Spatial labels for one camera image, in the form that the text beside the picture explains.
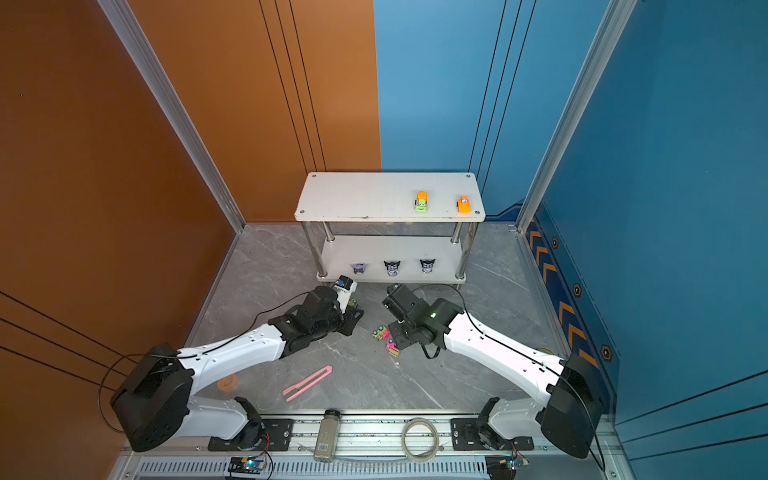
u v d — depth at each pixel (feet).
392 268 3.06
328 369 2.72
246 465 2.33
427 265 3.08
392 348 2.84
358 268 3.11
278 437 2.39
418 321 1.89
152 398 1.38
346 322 2.44
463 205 2.44
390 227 3.97
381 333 2.93
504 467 2.31
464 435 2.37
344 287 2.44
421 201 2.47
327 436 2.28
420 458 2.28
